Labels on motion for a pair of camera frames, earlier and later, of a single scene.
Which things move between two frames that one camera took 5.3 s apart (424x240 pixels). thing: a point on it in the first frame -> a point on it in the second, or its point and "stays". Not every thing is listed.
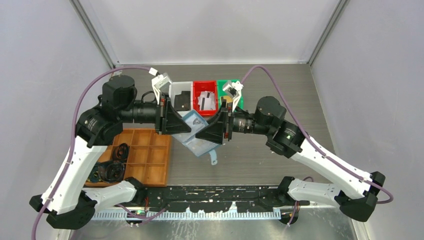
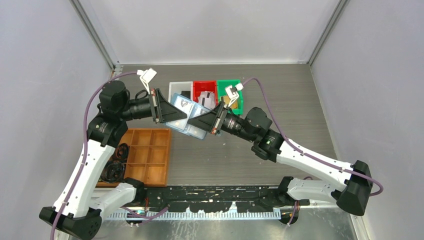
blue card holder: x=200 y=146 -> x=189 y=108
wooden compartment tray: x=148 y=161 stays
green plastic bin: x=221 y=92 stays
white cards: x=206 y=100 stays
